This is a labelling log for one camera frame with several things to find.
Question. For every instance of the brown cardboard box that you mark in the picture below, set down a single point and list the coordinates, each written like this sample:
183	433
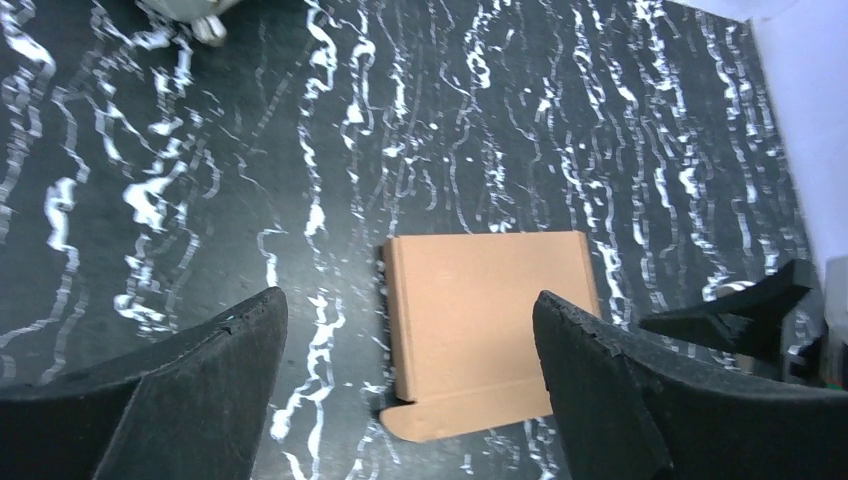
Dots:
460	318

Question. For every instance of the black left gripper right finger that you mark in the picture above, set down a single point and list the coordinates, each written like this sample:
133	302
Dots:
628	408

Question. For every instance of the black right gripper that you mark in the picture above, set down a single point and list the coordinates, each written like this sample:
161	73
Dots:
750	322

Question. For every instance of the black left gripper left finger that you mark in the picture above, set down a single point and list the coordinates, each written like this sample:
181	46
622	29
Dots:
192	406

